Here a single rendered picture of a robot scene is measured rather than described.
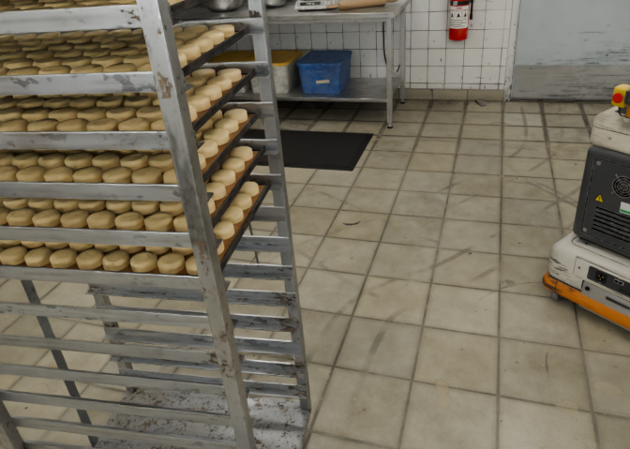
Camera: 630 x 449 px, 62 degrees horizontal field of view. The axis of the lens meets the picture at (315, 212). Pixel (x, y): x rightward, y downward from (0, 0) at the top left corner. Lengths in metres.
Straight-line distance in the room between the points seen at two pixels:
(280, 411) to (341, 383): 0.34
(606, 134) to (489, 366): 0.94
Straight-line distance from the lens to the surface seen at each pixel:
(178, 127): 0.79
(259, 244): 1.40
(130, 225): 1.00
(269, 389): 1.76
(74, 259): 1.14
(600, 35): 4.90
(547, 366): 2.20
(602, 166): 2.22
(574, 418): 2.06
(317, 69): 4.41
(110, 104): 1.06
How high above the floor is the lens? 1.51
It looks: 29 degrees down
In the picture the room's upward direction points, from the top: 5 degrees counter-clockwise
